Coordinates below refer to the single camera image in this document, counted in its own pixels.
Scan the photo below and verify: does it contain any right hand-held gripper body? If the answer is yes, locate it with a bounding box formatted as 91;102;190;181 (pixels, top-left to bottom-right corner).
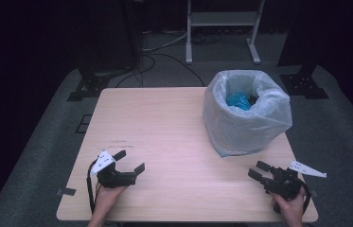
260;159;327;202

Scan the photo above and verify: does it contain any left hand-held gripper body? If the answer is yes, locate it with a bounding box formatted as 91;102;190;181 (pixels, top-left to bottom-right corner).
90;149;137;189

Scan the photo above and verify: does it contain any person's left hand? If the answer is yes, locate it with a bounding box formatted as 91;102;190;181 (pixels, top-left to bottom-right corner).
95;182;128;216

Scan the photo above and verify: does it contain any person's right hand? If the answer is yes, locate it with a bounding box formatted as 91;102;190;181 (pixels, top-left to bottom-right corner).
271;186;308;227

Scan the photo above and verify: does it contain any trash bin with white bag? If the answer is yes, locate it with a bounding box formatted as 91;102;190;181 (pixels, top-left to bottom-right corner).
203;69;293;158

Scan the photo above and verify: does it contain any crumpled blue plastic piece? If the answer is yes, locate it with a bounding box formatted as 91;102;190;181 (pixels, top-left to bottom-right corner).
226;91;253;112

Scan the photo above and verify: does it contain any black stand base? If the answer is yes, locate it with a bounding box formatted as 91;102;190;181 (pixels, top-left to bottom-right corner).
278;63;330;100
66;66;111;103

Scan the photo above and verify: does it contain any white metal stand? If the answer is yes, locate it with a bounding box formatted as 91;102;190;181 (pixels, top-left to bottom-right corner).
185;0;266;65

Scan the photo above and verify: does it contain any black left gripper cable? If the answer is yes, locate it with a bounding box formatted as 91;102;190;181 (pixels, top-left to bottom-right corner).
85;159;100;216

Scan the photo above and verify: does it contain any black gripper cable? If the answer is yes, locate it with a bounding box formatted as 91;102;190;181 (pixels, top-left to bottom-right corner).
85;159;100;216
299;181;311;216

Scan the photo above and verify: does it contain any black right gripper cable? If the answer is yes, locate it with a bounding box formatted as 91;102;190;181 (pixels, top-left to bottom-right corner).
299;181;311;216

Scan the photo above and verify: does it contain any black floor cable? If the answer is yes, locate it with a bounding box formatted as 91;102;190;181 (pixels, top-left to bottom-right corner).
115;52;207;89

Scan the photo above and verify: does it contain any white floor cable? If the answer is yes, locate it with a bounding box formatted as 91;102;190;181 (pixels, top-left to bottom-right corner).
142;30;188;53

